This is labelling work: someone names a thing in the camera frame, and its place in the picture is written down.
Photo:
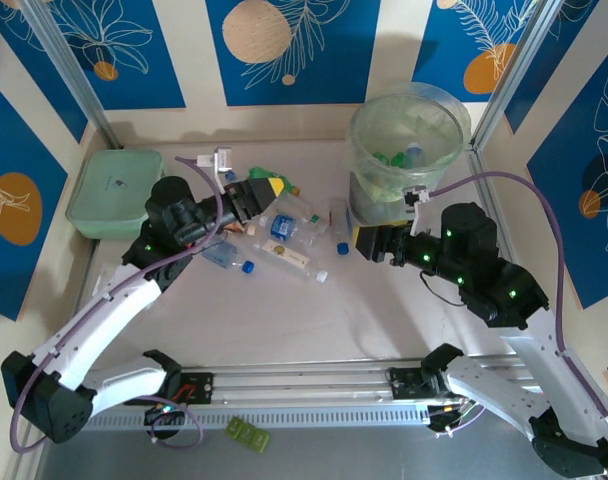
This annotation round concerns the orange-brown label bottle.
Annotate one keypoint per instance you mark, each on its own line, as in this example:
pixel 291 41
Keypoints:
pixel 251 230

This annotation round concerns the large blue-label water bottle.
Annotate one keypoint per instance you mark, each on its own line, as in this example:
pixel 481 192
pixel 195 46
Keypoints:
pixel 284 225

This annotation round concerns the clear bottle green cap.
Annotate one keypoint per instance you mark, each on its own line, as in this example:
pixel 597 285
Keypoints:
pixel 296 205

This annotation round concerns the clear container red blue label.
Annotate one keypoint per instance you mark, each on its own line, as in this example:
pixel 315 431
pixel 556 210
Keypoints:
pixel 340 217

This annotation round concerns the long clear bottle white cap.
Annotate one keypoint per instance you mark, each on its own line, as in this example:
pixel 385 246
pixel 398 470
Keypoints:
pixel 284 254

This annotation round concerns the clear bottle blue cap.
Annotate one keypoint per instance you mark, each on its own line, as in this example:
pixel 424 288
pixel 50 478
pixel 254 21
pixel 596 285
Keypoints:
pixel 224 255

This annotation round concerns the green soda bottle yellow cap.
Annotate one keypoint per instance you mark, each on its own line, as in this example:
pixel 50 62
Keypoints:
pixel 256 173
pixel 398 159
pixel 381 156

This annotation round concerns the crushed blue-label water bottle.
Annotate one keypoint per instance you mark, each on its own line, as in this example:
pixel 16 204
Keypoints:
pixel 414 152

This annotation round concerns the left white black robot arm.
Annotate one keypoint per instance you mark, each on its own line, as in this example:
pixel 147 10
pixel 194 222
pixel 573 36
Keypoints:
pixel 99 325

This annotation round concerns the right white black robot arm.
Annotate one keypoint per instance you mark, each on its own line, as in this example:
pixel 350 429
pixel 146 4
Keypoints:
pixel 494 395

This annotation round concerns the green lidded container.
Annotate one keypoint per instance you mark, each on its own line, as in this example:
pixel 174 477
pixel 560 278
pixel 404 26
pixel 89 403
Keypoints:
pixel 109 200

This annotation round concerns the clear plastic packet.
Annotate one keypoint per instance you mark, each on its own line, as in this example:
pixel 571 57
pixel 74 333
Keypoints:
pixel 106 277

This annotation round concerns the right black controller box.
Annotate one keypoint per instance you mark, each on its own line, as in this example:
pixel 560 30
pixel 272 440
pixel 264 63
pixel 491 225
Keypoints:
pixel 441 422

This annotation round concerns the black controller box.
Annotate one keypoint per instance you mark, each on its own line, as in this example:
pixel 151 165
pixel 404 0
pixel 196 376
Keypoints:
pixel 159 417
pixel 441 422

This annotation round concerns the green plastic pieces strip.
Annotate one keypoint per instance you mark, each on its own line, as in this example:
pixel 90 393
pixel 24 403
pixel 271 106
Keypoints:
pixel 246 432

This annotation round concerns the left black controller box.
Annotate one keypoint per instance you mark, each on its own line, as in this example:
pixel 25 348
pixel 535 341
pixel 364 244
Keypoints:
pixel 159 417

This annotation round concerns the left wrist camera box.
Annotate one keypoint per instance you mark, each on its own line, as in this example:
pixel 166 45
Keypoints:
pixel 223 159

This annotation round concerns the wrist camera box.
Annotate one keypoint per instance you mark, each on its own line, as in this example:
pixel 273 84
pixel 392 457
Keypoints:
pixel 415 196
pixel 223 159

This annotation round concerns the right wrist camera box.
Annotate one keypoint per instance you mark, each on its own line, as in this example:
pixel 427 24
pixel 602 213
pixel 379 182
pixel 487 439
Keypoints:
pixel 415 196

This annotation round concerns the right black mount plate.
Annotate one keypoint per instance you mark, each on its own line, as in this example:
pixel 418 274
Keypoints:
pixel 406 385

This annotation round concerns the black mount plate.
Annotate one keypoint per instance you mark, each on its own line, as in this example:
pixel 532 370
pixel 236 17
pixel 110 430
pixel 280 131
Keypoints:
pixel 406 385
pixel 204 385

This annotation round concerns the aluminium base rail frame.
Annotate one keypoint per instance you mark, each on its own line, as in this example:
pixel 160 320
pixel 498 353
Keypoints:
pixel 309 380

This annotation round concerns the left black mount plate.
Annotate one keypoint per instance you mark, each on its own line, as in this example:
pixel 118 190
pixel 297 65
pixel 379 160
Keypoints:
pixel 204 385

